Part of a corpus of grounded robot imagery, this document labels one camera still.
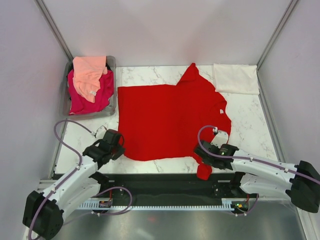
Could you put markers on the magenta t shirt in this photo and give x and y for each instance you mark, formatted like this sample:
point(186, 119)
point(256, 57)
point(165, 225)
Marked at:
point(81, 106)

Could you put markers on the red t shirt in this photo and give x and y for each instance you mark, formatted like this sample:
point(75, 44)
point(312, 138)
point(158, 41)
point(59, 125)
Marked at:
point(163, 121)

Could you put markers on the left aluminium frame post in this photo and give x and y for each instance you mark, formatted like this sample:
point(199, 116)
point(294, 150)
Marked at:
point(54, 28)

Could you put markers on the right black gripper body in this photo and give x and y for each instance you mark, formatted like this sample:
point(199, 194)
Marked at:
point(210, 161)

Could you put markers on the right aluminium frame post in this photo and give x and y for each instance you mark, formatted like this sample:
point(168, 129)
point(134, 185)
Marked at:
point(278, 30)

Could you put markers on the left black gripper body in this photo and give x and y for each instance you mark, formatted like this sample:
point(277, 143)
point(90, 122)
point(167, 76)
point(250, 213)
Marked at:
point(116, 152)

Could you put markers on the aluminium frame post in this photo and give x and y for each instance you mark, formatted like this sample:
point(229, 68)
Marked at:
point(278, 30)
point(54, 28)

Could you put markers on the white slotted cable duct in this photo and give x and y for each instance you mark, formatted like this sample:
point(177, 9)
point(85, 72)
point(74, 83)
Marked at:
point(215, 205)

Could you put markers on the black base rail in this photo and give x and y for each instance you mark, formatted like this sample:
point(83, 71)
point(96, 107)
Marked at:
point(169, 188)

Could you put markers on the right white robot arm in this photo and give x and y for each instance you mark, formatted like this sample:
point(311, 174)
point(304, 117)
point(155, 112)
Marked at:
point(252, 175)

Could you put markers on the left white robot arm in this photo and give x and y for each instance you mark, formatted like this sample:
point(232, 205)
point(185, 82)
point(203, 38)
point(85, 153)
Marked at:
point(45, 212)

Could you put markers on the grey plastic bin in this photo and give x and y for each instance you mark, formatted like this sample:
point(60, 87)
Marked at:
point(65, 101)

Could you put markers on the folded white t shirt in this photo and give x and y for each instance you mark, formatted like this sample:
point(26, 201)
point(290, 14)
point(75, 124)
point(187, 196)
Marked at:
point(236, 79)

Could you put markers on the peach t shirt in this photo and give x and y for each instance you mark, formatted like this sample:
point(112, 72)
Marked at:
point(87, 73)

